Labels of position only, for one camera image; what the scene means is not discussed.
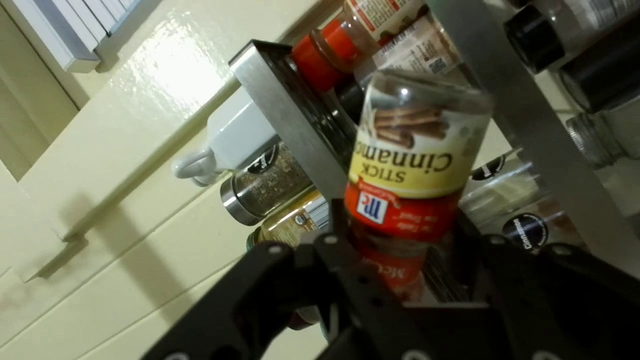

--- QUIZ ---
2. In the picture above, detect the white window blind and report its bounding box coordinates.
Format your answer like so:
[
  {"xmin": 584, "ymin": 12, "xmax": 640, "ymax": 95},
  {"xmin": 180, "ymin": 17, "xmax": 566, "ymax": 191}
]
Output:
[{"xmin": 9, "ymin": 0, "xmax": 165, "ymax": 74}]

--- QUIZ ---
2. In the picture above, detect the small glass spice jar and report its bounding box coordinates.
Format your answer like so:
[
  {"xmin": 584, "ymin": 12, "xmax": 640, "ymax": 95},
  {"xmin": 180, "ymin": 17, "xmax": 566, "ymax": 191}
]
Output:
[
  {"xmin": 495, "ymin": 198, "xmax": 582, "ymax": 258},
  {"xmin": 551, "ymin": 17, "xmax": 640, "ymax": 116},
  {"xmin": 503, "ymin": 2, "xmax": 567, "ymax": 72},
  {"xmin": 247, "ymin": 188, "xmax": 334, "ymax": 250}
]

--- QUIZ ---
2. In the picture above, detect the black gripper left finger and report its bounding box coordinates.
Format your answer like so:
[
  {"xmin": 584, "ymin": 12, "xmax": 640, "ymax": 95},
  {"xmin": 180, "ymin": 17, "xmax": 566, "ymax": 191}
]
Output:
[{"xmin": 141, "ymin": 198, "xmax": 375, "ymax": 360}]

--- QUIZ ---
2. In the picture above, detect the red lid spice jar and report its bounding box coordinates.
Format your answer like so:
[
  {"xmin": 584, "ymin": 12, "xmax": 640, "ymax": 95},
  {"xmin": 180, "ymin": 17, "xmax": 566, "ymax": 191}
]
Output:
[{"xmin": 289, "ymin": 0, "xmax": 427, "ymax": 94}]

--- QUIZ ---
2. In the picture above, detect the orange cinnamon stick jar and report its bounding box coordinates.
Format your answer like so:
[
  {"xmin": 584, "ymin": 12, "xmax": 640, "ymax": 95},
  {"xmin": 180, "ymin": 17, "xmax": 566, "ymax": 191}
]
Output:
[{"xmin": 342, "ymin": 66, "xmax": 495, "ymax": 305}]

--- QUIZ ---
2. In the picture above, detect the metal spice rack shelf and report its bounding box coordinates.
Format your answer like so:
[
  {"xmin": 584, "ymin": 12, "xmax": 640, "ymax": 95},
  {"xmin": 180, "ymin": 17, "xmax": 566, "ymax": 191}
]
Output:
[
  {"xmin": 228, "ymin": 38, "xmax": 357, "ymax": 199},
  {"xmin": 422, "ymin": 0, "xmax": 640, "ymax": 263}
]

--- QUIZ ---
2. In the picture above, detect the steel lid pepper jar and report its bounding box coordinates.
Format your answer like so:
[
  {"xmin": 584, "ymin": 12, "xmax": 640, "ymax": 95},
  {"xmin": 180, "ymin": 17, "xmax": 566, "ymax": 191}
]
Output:
[{"xmin": 218, "ymin": 141, "xmax": 315, "ymax": 228}]

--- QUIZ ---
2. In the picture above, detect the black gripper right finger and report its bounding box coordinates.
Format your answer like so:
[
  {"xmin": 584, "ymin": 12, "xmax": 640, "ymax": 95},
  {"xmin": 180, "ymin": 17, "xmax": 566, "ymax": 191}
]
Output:
[{"xmin": 452, "ymin": 213, "xmax": 640, "ymax": 360}]

